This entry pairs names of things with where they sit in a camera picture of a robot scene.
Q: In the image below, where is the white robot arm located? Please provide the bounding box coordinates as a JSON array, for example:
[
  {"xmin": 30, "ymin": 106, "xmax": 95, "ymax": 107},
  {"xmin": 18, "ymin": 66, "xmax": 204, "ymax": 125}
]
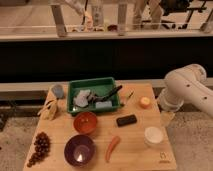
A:
[{"xmin": 157, "ymin": 64, "xmax": 213, "ymax": 117}]

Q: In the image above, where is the light blue sponge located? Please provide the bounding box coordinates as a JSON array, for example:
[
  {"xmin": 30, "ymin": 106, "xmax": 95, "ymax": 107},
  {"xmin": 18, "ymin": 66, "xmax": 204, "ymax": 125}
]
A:
[{"xmin": 95, "ymin": 101, "xmax": 112, "ymax": 108}]

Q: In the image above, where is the green plastic tray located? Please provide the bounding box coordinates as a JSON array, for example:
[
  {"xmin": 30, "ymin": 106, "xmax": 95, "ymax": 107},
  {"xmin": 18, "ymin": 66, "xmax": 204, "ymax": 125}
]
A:
[{"xmin": 67, "ymin": 77, "xmax": 120, "ymax": 117}]

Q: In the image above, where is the black handled brush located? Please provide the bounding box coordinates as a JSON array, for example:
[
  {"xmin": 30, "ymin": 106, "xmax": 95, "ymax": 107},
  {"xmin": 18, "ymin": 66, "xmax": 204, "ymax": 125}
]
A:
[{"xmin": 87, "ymin": 85, "xmax": 122, "ymax": 102}]

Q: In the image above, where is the wooden board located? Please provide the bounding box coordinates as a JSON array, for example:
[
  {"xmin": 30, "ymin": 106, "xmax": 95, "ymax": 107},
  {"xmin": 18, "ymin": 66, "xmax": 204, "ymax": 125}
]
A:
[{"xmin": 23, "ymin": 83, "xmax": 177, "ymax": 171}]

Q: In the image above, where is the small orange fruit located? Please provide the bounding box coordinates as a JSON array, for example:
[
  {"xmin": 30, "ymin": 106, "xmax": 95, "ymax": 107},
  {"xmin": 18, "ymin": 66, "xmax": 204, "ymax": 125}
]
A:
[{"xmin": 140, "ymin": 97, "xmax": 151, "ymax": 109}]

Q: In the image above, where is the black eraser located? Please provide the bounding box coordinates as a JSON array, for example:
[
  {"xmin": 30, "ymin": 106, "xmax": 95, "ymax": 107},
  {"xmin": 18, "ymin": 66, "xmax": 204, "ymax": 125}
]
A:
[{"xmin": 116, "ymin": 115, "xmax": 137, "ymax": 127}]

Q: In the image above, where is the crumpled white cloth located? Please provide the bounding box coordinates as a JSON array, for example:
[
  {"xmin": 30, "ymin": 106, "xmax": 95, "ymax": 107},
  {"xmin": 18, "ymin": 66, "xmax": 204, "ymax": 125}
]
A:
[{"xmin": 73, "ymin": 90, "xmax": 91, "ymax": 108}]

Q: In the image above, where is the grey blue cup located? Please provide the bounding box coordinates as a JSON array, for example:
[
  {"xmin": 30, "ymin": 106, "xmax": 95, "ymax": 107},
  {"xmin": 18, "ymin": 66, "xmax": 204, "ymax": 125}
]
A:
[{"xmin": 51, "ymin": 84, "xmax": 64, "ymax": 99}]

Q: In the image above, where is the bunch of dark grapes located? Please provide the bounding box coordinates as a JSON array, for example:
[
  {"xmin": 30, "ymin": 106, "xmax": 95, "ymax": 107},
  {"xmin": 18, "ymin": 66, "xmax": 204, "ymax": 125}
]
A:
[{"xmin": 27, "ymin": 132, "xmax": 50, "ymax": 167}]

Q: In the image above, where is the orange bowl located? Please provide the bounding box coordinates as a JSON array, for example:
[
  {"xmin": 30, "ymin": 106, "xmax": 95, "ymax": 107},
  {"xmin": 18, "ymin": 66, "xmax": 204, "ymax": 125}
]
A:
[{"xmin": 73, "ymin": 112, "xmax": 98, "ymax": 134}]

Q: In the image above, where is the orange carrot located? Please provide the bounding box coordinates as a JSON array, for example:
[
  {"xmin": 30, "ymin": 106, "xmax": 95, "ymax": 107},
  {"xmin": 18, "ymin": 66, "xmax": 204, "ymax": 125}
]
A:
[{"xmin": 105, "ymin": 136, "xmax": 120, "ymax": 162}]

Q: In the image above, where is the purple bowl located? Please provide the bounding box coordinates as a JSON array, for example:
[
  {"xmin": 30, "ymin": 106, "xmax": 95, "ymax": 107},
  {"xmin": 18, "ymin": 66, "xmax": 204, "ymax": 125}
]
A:
[{"xmin": 64, "ymin": 135, "xmax": 95, "ymax": 167}]

